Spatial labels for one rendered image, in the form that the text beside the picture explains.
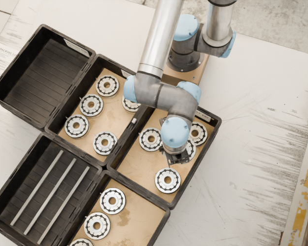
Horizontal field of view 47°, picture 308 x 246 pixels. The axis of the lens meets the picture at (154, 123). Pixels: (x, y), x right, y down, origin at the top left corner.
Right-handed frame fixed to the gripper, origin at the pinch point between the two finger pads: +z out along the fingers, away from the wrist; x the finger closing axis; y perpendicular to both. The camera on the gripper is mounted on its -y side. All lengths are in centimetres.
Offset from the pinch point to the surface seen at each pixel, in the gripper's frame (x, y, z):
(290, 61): 68, -32, 30
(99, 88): -21.6, -38.6, 13.7
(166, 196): -6.8, 13.7, 16.3
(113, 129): -20.6, -19.8, 16.5
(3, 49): -66, -82, 30
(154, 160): -7.4, -1.8, 16.4
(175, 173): -1.0, 6.1, 13.5
